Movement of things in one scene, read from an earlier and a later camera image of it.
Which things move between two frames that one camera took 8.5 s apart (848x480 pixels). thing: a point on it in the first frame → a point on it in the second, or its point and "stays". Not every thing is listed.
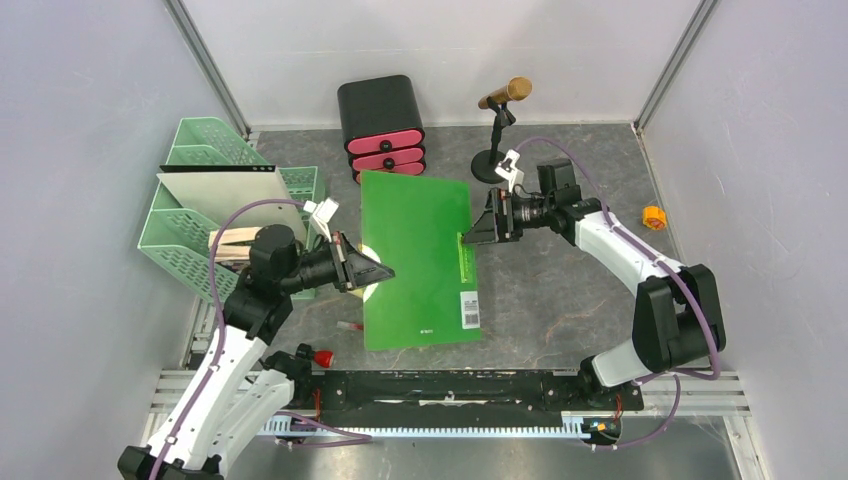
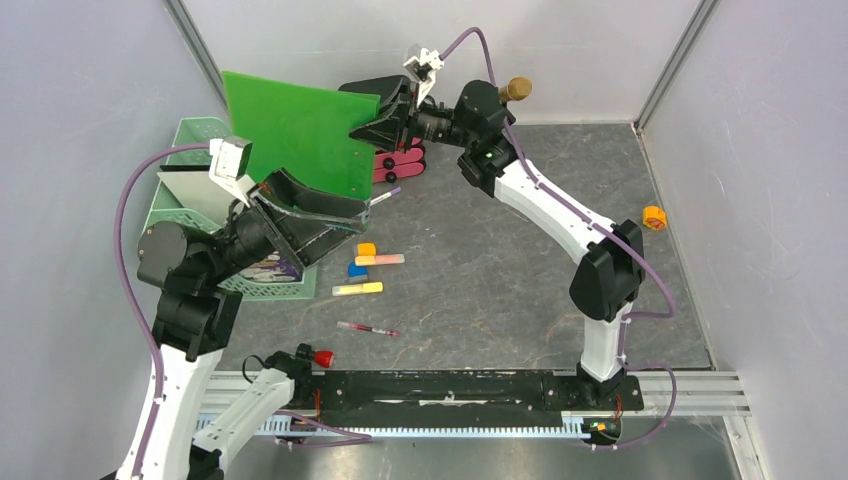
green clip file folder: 413,226 → 293,125
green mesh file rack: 173,233 → 251,285
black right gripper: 484,231 → 384,132
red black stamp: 321,357 stays
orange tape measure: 654,217 stays
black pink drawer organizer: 382,125 stays
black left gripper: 353,269 → 303,237
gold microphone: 518,89 stays
